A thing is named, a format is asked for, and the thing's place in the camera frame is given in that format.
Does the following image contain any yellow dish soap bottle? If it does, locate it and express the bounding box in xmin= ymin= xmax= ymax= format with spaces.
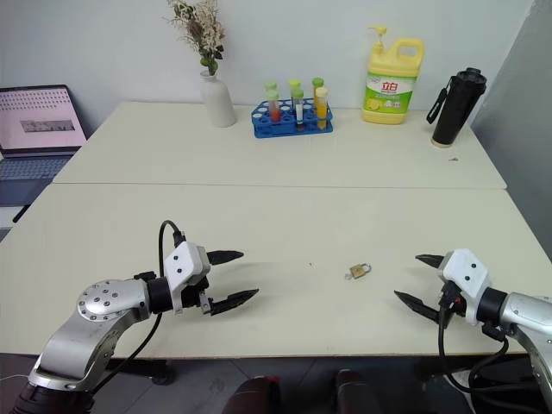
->
xmin=361 ymin=24 xmax=426 ymax=127

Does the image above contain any black tumbler with strap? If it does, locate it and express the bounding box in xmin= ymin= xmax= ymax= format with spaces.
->
xmin=426 ymin=66 xmax=489 ymax=150

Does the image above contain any yellow-capped tube, orange liquid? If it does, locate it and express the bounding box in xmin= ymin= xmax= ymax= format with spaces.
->
xmin=314 ymin=86 xmax=330 ymax=131

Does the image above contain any blue test tube rack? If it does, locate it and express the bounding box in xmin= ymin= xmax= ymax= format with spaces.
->
xmin=250 ymin=98 xmax=336 ymax=140

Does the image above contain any green-capped tube, white label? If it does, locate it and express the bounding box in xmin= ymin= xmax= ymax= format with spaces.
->
xmin=291 ymin=88 xmax=306 ymax=132

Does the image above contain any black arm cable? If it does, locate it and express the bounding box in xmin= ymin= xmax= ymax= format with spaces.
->
xmin=84 ymin=220 xmax=187 ymax=394
xmin=437 ymin=292 xmax=511 ymax=394

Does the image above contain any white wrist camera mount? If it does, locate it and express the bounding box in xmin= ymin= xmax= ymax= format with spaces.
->
xmin=162 ymin=241 xmax=211 ymax=313
xmin=438 ymin=248 xmax=493 ymax=325

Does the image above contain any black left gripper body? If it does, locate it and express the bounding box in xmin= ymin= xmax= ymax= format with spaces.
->
xmin=180 ymin=274 xmax=216 ymax=317

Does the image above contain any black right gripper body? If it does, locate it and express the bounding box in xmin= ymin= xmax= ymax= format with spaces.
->
xmin=437 ymin=280 xmax=467 ymax=328

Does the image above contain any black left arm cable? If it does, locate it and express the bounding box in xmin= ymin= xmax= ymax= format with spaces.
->
xmin=84 ymin=220 xmax=187 ymax=394

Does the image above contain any open grey laptop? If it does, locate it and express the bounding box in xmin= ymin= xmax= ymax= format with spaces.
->
xmin=0 ymin=84 xmax=89 ymax=206

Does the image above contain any dark red rounded shape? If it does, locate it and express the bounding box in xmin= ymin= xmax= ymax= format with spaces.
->
xmin=222 ymin=374 xmax=282 ymax=414
xmin=330 ymin=367 xmax=383 ymax=414

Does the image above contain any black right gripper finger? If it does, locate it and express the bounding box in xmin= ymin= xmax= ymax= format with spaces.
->
xmin=414 ymin=253 xmax=446 ymax=271
xmin=392 ymin=289 xmax=446 ymax=325

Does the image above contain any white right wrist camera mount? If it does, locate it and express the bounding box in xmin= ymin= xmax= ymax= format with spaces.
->
xmin=438 ymin=248 xmax=493 ymax=325

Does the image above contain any dried flower bouquet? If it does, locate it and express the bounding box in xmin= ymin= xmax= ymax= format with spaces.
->
xmin=166 ymin=0 xmax=228 ymax=77

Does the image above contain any green-capped tube, red liquid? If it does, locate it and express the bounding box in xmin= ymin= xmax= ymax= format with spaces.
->
xmin=266 ymin=89 xmax=283 ymax=125

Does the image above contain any white ceramic vase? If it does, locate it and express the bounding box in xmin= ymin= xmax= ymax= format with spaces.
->
xmin=198 ymin=69 xmax=237 ymax=129

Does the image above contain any grey partition panel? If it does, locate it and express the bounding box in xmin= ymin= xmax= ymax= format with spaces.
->
xmin=468 ymin=0 xmax=552 ymax=264

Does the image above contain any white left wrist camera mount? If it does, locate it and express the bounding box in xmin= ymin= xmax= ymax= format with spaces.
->
xmin=162 ymin=241 xmax=211 ymax=313

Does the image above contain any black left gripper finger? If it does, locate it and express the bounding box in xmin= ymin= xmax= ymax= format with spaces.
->
xmin=210 ymin=288 xmax=260 ymax=317
xmin=208 ymin=248 xmax=245 ymax=267

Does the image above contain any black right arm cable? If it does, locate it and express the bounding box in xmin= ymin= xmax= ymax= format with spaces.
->
xmin=437 ymin=292 xmax=511 ymax=394

